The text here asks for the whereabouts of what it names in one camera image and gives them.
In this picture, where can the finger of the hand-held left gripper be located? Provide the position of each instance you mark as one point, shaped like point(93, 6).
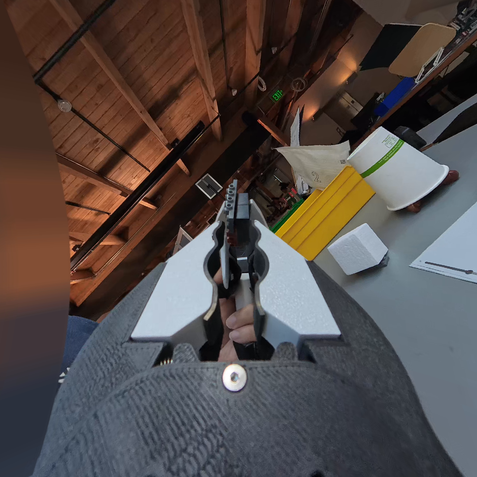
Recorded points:
point(220, 214)
point(259, 214)

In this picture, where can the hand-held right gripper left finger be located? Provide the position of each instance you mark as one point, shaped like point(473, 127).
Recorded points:
point(175, 298)

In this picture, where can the wooden document stand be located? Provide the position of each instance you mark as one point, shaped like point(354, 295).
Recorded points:
point(421, 48)

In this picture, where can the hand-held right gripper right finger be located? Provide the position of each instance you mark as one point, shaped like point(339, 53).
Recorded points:
point(298, 298)

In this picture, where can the white paper cup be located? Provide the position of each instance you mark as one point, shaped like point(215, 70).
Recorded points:
point(402, 171)

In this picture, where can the yellow storage bin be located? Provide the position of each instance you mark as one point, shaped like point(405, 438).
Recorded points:
point(328, 212)

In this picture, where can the green storage bin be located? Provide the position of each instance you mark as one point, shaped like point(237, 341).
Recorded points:
point(287, 220)

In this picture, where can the grey desk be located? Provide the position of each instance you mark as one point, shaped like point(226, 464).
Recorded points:
point(410, 335)

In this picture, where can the numbered paper bag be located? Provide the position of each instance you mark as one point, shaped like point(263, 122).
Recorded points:
point(316, 164)

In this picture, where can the brown brick piece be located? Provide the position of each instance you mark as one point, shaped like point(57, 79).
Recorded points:
point(451, 177)

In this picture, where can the blue storage bin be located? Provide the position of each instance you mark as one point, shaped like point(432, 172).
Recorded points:
point(395, 97)

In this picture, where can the grey brick plate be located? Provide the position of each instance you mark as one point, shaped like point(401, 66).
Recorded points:
point(231, 201)

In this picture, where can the person's blue shirt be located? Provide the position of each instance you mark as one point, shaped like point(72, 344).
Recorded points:
point(76, 335)

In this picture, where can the person's left hand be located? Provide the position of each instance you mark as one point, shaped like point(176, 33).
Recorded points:
point(240, 324)

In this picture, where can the white instruction booklet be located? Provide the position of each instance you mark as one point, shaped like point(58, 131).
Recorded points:
point(454, 246)

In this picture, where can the green exit sign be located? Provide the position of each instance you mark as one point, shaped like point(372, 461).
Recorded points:
point(277, 96)

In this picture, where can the white foam block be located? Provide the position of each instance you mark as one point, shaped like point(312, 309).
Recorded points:
point(357, 249)

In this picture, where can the black brown green brick assembly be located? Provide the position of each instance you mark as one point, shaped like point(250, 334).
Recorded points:
point(243, 208)

